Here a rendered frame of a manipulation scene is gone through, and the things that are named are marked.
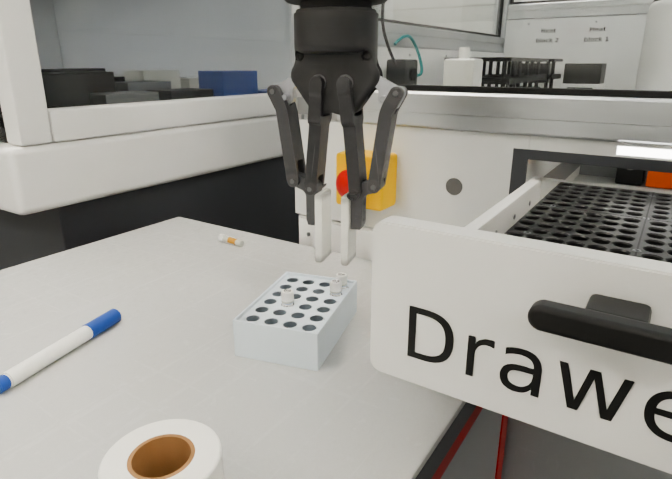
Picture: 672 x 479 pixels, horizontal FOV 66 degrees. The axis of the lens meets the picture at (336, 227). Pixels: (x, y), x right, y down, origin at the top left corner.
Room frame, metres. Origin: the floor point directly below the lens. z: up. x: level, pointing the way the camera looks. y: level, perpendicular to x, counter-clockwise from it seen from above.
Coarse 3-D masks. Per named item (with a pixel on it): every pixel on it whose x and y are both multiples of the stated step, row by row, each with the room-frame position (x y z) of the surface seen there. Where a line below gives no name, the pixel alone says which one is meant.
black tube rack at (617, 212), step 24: (552, 192) 0.51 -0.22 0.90; (576, 192) 0.51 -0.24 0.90; (600, 192) 0.51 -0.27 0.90; (624, 192) 0.51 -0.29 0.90; (648, 192) 0.51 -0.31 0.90; (528, 216) 0.42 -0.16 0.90; (552, 216) 0.43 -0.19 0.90; (576, 216) 0.42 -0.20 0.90; (600, 216) 0.43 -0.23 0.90; (624, 216) 0.42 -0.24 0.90; (648, 216) 0.42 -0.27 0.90; (576, 240) 0.36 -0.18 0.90; (600, 240) 0.36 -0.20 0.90; (624, 240) 0.36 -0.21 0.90; (648, 240) 0.36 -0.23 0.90
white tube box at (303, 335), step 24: (288, 288) 0.52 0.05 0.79; (312, 288) 0.51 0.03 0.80; (264, 312) 0.45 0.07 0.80; (288, 312) 0.45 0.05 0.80; (312, 312) 0.45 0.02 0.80; (336, 312) 0.45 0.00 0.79; (240, 336) 0.43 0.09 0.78; (264, 336) 0.42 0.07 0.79; (288, 336) 0.41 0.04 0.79; (312, 336) 0.40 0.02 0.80; (336, 336) 0.45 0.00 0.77; (264, 360) 0.42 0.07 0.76; (288, 360) 0.41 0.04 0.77; (312, 360) 0.40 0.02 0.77
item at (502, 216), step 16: (512, 192) 0.53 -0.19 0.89; (528, 192) 0.54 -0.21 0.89; (544, 192) 0.59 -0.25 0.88; (656, 192) 0.53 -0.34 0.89; (496, 208) 0.47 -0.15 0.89; (512, 208) 0.49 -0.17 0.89; (528, 208) 0.55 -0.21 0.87; (480, 224) 0.42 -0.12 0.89; (496, 224) 0.45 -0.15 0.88; (512, 224) 0.50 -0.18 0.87
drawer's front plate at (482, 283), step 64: (384, 256) 0.31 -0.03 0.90; (448, 256) 0.29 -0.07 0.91; (512, 256) 0.27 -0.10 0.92; (576, 256) 0.25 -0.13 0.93; (384, 320) 0.31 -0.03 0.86; (448, 320) 0.29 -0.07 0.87; (512, 320) 0.27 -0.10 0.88; (448, 384) 0.29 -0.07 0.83; (576, 384) 0.25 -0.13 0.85; (640, 384) 0.23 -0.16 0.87; (640, 448) 0.23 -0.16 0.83
